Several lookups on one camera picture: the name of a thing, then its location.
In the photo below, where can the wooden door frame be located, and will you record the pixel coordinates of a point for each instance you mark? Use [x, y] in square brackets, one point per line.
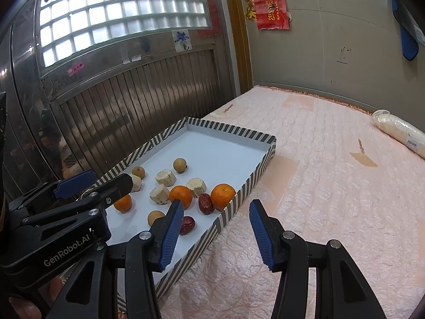
[239, 33]

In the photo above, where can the blue hanging pouch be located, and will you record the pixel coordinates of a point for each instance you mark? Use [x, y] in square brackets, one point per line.
[406, 40]

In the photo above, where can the glass block window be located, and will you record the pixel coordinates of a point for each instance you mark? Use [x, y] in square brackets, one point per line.
[116, 6]

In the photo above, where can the person's left hand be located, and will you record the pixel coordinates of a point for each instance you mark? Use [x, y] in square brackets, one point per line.
[23, 309]

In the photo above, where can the pink quilted bedspread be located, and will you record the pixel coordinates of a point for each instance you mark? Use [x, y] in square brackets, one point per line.
[332, 206]

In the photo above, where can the red wall poster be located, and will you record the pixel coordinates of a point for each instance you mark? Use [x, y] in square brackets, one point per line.
[269, 3]

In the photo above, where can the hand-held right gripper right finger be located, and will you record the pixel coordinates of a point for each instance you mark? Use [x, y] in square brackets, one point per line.
[262, 236]

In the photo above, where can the small pink label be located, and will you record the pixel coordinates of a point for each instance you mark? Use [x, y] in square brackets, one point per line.
[74, 69]

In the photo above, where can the large orange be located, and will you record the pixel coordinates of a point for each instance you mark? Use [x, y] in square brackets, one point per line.
[223, 196]

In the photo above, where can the wrapped white daikon radish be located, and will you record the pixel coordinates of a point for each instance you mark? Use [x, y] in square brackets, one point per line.
[398, 129]

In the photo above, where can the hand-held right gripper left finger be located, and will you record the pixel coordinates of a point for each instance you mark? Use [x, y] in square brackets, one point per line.
[171, 236]

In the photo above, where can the ribbed metal door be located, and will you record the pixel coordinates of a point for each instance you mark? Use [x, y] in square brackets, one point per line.
[132, 106]

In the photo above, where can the blue flower sticker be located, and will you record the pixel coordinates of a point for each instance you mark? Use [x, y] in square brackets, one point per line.
[182, 40]

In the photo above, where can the striped cardboard box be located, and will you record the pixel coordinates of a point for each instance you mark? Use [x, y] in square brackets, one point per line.
[212, 153]

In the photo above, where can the red paper on window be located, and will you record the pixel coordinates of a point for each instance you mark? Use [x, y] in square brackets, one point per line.
[211, 13]

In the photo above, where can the orange with stem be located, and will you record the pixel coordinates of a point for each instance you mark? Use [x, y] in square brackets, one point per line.
[181, 196]

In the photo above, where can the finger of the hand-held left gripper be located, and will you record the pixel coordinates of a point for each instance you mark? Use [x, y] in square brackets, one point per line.
[116, 189]
[74, 182]

